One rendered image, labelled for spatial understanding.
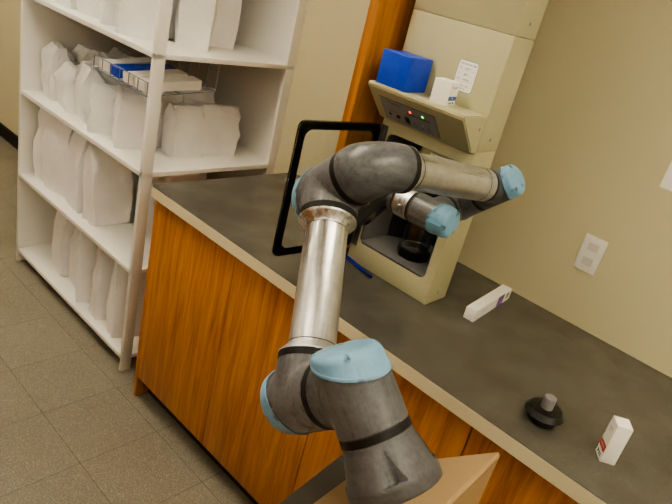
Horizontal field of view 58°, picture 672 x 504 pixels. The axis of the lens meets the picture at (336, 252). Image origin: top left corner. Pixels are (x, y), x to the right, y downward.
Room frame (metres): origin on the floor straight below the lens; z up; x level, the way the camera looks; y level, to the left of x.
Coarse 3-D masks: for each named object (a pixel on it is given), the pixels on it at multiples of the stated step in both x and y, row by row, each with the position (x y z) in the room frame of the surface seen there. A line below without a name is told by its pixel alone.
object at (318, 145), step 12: (312, 120) 1.60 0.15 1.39; (324, 120) 1.63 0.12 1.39; (312, 132) 1.60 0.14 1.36; (324, 132) 1.63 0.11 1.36; (336, 132) 1.66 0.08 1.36; (348, 132) 1.70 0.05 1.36; (360, 132) 1.73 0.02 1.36; (312, 144) 1.61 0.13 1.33; (324, 144) 1.64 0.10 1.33; (336, 144) 1.67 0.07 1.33; (348, 144) 1.70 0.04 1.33; (300, 156) 1.58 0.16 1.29; (312, 156) 1.61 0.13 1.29; (324, 156) 1.65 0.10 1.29; (300, 168) 1.59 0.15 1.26; (288, 216) 1.59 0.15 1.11; (276, 228) 1.57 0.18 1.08; (288, 228) 1.59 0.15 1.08; (300, 228) 1.63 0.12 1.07; (288, 240) 1.60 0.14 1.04; (300, 240) 1.63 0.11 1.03
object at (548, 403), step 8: (528, 400) 1.21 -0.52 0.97; (536, 400) 1.21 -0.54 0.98; (544, 400) 1.19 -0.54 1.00; (552, 400) 1.18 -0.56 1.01; (528, 408) 1.18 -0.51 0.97; (536, 408) 1.18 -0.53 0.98; (544, 408) 1.18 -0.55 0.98; (552, 408) 1.18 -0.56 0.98; (528, 416) 1.18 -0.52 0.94; (536, 416) 1.16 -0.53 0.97; (544, 416) 1.15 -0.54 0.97; (552, 416) 1.16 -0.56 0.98; (560, 416) 1.17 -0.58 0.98; (536, 424) 1.16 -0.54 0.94; (544, 424) 1.15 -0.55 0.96; (552, 424) 1.15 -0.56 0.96; (560, 424) 1.16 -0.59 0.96
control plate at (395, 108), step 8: (384, 104) 1.73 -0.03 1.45; (392, 104) 1.70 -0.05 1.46; (400, 104) 1.67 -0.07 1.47; (392, 112) 1.72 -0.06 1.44; (400, 112) 1.70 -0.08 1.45; (408, 112) 1.67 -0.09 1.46; (416, 112) 1.64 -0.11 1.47; (400, 120) 1.72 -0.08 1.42; (416, 120) 1.67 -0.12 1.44; (424, 120) 1.64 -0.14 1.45; (432, 120) 1.61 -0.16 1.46; (416, 128) 1.69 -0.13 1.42; (424, 128) 1.67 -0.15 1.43; (432, 128) 1.64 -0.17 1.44
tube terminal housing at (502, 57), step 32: (416, 32) 1.79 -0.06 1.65; (448, 32) 1.73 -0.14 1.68; (480, 32) 1.67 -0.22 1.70; (448, 64) 1.71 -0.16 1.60; (480, 64) 1.65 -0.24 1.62; (512, 64) 1.64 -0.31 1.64; (480, 96) 1.64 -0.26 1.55; (512, 96) 1.69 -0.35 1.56; (480, 160) 1.64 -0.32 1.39; (352, 256) 1.79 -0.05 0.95; (448, 256) 1.65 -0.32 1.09; (416, 288) 1.64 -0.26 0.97
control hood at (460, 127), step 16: (384, 96) 1.70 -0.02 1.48; (400, 96) 1.65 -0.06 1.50; (416, 96) 1.64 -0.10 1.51; (384, 112) 1.76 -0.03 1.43; (432, 112) 1.59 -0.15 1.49; (448, 112) 1.55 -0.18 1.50; (464, 112) 1.58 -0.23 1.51; (448, 128) 1.59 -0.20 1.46; (464, 128) 1.54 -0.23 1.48; (480, 128) 1.60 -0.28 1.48; (464, 144) 1.59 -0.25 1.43
